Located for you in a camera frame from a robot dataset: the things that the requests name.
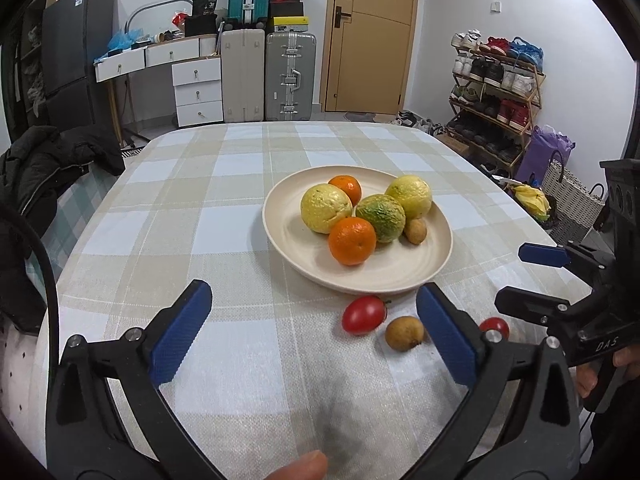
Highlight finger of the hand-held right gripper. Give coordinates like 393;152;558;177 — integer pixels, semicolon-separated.
518;242;616;286
494;285;596;333

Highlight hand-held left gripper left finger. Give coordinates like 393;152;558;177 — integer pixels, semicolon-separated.
45;279;226;480

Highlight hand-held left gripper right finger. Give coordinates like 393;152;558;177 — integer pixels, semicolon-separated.
400;282;583;480

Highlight red tomato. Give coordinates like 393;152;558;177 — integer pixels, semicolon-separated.
342;295;389;336
478;317;511;341

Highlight brown longan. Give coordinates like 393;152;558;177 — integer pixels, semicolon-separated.
403;217;428;246
384;316;425;352

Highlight orange mandarin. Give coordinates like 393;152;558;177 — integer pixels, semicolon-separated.
328;216;377;267
328;174;363;207

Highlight green-patched yellow guava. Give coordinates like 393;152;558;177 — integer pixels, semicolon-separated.
355;194;407;244

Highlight smooth yellow guava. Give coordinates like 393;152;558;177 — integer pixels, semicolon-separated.
384;175;433;220

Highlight cream round plate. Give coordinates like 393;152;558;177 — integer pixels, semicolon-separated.
262;166;453;296

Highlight wrinkled yellow guava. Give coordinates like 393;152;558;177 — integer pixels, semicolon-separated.
300;184;353;234

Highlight person's right hand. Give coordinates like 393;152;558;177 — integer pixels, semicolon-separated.
574;344;640;400

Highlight person's left hand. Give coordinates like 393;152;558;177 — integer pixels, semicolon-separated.
262;450;329;480

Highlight white woven basket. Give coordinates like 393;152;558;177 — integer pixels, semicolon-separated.
540;159;608;246

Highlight purple bag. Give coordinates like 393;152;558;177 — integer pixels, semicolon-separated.
515;125;576;186

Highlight beige checked tablecloth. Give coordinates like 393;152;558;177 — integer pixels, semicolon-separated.
27;121;596;480

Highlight small cardboard box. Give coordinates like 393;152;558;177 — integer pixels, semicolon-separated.
435;132;471;157

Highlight white dotted cloth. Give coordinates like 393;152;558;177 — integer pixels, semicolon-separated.
0;310;51;441

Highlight teal plaid cushion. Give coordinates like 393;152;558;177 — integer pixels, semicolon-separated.
25;165;121;281

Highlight wooden shoe rack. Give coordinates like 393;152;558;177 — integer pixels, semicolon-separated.
445;42;547;173

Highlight scattered white sneakers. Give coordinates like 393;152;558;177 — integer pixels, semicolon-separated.
395;109;446;136

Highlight rows of assorted shoes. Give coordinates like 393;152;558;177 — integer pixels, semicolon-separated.
447;30;546;161

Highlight black padded jacket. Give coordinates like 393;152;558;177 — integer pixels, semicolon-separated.
0;125;126;241

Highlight white drawer unit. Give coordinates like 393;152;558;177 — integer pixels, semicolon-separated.
171;57;224;128

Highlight tan wooden door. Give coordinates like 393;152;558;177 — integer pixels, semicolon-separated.
324;0;420;115

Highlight beige suitcase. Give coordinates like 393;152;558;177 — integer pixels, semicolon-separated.
220;29;266;123

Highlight white desk with drawers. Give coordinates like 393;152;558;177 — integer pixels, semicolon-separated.
94;34;222;83

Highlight silver suitcase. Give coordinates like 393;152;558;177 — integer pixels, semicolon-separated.
265;31;317;122

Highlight blue plastic bag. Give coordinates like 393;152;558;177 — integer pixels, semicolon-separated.
107;29;146;53

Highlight dark grey fridge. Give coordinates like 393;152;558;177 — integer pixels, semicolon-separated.
41;0;117;128

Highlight black storage box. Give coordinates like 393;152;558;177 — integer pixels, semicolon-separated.
184;14;218;38

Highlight dark open shelf cabinet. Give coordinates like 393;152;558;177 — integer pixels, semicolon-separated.
10;0;48;131

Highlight grey arched lamp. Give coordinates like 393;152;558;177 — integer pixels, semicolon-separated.
124;0;193;36

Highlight yellow and white box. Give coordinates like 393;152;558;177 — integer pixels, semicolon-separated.
272;15;310;35

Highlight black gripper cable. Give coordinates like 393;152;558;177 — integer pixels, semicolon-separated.
0;205;58;321

